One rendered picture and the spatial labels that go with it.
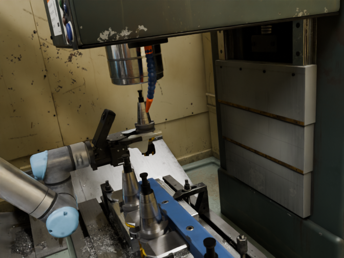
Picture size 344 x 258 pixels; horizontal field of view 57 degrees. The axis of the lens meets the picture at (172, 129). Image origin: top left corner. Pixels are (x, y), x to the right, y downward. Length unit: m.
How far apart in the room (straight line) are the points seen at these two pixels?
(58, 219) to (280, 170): 0.76
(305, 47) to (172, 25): 0.49
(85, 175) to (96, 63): 0.67
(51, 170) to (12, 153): 1.08
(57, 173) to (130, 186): 0.31
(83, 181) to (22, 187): 1.13
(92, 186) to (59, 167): 0.98
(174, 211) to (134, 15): 0.38
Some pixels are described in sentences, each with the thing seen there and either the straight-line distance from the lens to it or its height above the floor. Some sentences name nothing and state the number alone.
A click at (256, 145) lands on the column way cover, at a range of 1.26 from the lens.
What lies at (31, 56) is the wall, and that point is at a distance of 1.91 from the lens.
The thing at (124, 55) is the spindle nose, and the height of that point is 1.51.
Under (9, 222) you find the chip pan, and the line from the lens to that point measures 2.02.
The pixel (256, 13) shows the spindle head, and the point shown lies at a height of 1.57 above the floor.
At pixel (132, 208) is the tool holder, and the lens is 0.68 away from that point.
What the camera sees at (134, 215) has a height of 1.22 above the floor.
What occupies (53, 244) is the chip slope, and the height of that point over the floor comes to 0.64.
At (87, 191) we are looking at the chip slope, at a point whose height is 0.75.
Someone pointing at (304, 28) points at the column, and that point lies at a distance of 1.01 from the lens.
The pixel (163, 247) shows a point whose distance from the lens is 0.57.
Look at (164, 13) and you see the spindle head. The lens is 0.64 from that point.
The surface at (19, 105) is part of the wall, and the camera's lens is 1.94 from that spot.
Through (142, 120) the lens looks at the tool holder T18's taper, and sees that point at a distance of 0.97.
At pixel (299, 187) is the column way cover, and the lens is 1.16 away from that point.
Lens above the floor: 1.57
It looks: 18 degrees down
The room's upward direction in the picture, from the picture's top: 7 degrees counter-clockwise
